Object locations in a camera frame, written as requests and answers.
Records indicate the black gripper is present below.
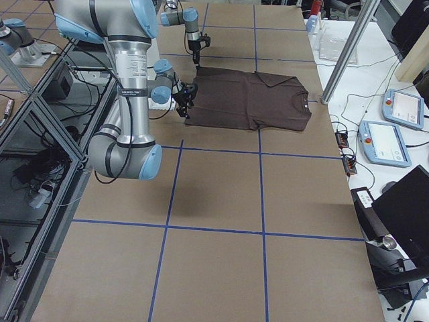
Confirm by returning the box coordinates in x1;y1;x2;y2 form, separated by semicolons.
187;37;203;68
174;83;198;119

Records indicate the brown t-shirt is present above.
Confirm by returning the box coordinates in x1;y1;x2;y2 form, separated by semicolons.
185;67;312;131

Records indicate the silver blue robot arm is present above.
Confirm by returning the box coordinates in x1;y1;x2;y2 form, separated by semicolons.
55;1;198;181
160;1;210;69

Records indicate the black power adapter box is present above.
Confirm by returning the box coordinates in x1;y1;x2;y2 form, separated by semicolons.
42;66;73;101

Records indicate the clear plastic bag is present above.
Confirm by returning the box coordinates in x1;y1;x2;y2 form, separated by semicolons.
316;32;347;62

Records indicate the far orange black connector box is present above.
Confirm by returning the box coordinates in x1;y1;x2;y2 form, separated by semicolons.
335;131;349;148

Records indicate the orange black connector box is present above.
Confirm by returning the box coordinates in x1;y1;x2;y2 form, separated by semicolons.
335;131;349;148
342;156;357;177

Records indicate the near orange black connector box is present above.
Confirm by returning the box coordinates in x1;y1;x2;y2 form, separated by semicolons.
342;156;357;177

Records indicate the near teach pendant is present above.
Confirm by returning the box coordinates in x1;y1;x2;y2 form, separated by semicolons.
359;121;412;168

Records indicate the teach pendant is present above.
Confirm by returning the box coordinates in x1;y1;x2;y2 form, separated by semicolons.
381;89;424;130
359;121;412;168

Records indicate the far teach pendant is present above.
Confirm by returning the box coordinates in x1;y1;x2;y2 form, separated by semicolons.
381;89;424;130

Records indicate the black monitor near corner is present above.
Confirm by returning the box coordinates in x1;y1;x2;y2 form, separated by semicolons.
372;165;428;267

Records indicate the black stand with silver cup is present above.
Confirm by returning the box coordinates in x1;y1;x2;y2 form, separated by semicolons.
351;187;428;309

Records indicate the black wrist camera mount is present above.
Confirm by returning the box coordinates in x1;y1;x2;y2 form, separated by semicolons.
199;33;211;48

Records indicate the left black braided cable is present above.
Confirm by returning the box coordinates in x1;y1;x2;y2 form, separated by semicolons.
182;23;194;54

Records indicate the white pedestal column base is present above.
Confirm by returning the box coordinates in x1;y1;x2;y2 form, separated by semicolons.
147;38;176;111

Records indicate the aluminium frame post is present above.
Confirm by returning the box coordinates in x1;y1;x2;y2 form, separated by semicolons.
321;0;381;105

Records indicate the aluminium table frame rail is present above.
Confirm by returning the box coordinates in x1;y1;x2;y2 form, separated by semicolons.
0;40;131;322

